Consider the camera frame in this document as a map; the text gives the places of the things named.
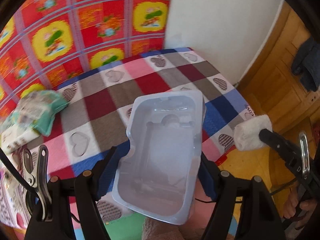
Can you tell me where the red floral plastic sheet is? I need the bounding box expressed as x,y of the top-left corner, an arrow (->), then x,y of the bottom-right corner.
0,0 -> 174,120

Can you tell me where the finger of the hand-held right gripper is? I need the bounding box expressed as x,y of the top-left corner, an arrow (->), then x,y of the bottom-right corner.
259,129 -> 302,173

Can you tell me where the wooden door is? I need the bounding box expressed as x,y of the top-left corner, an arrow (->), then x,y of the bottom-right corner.
235,1 -> 320,140

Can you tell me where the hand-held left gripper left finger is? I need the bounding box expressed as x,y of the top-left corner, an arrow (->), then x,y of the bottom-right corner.
25,146 -> 118,240

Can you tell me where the white tissue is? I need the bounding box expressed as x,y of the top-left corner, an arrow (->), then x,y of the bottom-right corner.
233,114 -> 273,152

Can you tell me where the colourful foam floor mat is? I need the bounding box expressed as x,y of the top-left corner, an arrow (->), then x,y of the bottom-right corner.
62,205 -> 150,238

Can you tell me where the dark blue hanging clothing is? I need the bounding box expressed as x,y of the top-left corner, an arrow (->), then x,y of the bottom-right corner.
291,37 -> 320,92

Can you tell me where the pale blue plastic tray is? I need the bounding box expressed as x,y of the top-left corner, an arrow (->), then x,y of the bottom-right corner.
112,90 -> 207,226

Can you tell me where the person's right hand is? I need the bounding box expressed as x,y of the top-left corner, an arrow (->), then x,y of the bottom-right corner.
284,187 -> 319,220

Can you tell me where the person's fleece-clad leg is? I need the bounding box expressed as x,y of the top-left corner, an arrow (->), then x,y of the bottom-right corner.
142,215 -> 209,240

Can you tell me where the plaid heart-print bedsheet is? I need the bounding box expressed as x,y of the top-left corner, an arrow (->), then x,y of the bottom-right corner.
0,47 -> 255,230

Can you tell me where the black cable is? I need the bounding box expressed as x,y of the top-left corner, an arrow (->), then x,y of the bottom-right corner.
0,146 -> 34,198

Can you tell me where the metal spring clamp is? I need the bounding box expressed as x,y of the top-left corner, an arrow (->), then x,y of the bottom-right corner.
299,131 -> 311,180
22,144 -> 53,222

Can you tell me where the teal wet wipes wrapper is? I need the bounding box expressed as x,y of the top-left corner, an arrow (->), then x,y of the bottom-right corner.
4,89 -> 70,137

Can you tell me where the green and white cardboard box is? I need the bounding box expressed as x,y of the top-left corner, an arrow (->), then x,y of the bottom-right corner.
1,122 -> 42,155

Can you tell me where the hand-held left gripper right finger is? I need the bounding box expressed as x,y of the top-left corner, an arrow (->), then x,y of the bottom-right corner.
200,152 -> 285,240

